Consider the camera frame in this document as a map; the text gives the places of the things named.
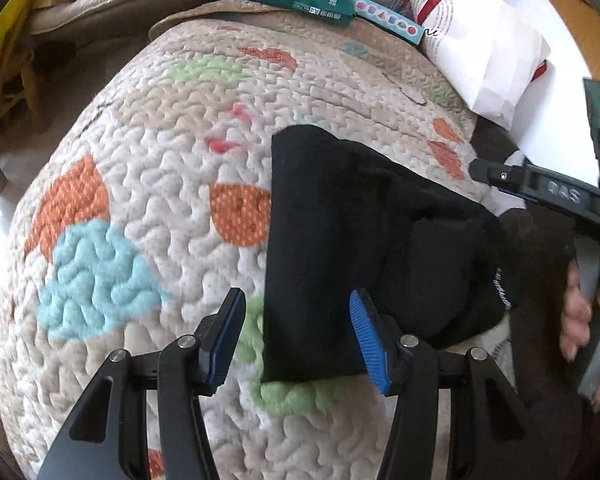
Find black pants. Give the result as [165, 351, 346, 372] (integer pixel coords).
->
[263, 126, 567, 382]

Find person right hand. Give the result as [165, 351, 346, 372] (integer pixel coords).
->
[558, 259, 600, 413]

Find white paper shopping bag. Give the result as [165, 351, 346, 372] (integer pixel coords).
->
[410, 0, 550, 130]

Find light blue toy box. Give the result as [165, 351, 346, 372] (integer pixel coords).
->
[352, 0, 425, 46]

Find quilted patterned bedspread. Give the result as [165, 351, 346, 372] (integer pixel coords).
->
[0, 0, 488, 479]

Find wooden bamboo chair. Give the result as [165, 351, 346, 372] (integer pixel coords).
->
[0, 48, 48, 195]

